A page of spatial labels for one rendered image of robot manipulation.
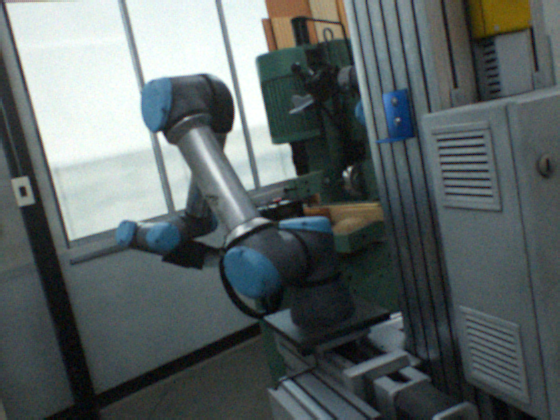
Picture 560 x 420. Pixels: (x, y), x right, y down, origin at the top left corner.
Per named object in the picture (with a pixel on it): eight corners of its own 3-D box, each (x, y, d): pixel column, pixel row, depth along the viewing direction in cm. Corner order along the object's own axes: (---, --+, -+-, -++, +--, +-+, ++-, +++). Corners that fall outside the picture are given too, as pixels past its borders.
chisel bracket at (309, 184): (291, 202, 198) (286, 179, 196) (316, 193, 207) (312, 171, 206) (306, 201, 192) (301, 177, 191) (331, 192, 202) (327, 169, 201)
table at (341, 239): (206, 257, 205) (203, 242, 205) (264, 234, 226) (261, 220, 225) (332, 262, 162) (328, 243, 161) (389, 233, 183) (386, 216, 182)
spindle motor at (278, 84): (261, 148, 196) (243, 59, 191) (294, 140, 208) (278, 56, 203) (297, 142, 183) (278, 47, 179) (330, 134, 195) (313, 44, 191)
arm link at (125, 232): (124, 246, 146) (110, 244, 152) (160, 255, 153) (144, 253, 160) (132, 217, 148) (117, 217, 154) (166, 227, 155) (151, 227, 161)
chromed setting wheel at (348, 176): (344, 200, 196) (338, 165, 194) (365, 192, 204) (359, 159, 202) (351, 199, 194) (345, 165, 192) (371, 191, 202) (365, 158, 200)
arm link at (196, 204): (226, 61, 137) (197, 219, 164) (190, 65, 130) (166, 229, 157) (257, 81, 131) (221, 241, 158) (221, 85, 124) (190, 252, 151)
